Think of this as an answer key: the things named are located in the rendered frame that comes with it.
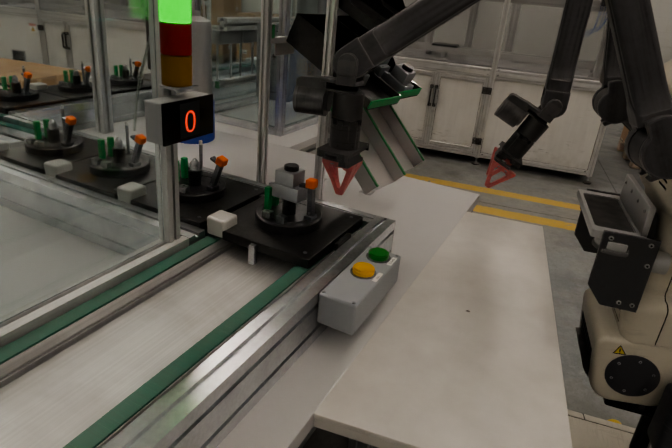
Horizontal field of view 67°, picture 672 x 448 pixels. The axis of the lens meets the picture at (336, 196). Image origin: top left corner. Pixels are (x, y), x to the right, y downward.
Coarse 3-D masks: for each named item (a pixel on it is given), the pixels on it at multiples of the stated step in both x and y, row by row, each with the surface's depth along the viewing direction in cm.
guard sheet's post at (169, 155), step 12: (156, 0) 81; (156, 12) 82; (156, 24) 82; (156, 36) 83; (156, 48) 84; (156, 60) 86; (168, 156) 91; (168, 168) 92; (168, 180) 92; (168, 192) 93; (168, 204) 94; (168, 216) 95; (168, 228) 96; (168, 240) 97
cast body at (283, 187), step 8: (280, 168) 104; (288, 168) 102; (296, 168) 103; (280, 176) 103; (288, 176) 102; (296, 176) 102; (304, 176) 105; (272, 184) 105; (280, 184) 104; (288, 184) 102; (296, 184) 103; (272, 192) 105; (280, 192) 104; (288, 192) 103; (296, 192) 102; (304, 192) 104; (288, 200) 104; (296, 200) 103
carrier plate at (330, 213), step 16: (240, 208) 112; (256, 208) 113; (320, 208) 116; (240, 224) 104; (256, 224) 105; (336, 224) 108; (352, 224) 109; (240, 240) 100; (256, 240) 99; (272, 240) 99; (288, 240) 100; (304, 240) 100; (320, 240) 101; (336, 240) 103; (272, 256) 97; (288, 256) 95; (304, 256) 94; (320, 256) 98
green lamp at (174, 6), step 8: (160, 0) 79; (168, 0) 79; (176, 0) 79; (184, 0) 80; (160, 8) 80; (168, 8) 79; (176, 8) 79; (184, 8) 80; (160, 16) 80; (168, 16) 80; (176, 16) 80; (184, 16) 80
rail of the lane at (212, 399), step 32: (384, 224) 113; (352, 256) 98; (320, 288) 87; (256, 320) 77; (288, 320) 78; (224, 352) 70; (256, 352) 71; (288, 352) 81; (192, 384) 64; (224, 384) 65; (256, 384) 73; (160, 416) 59; (192, 416) 60; (224, 416) 67
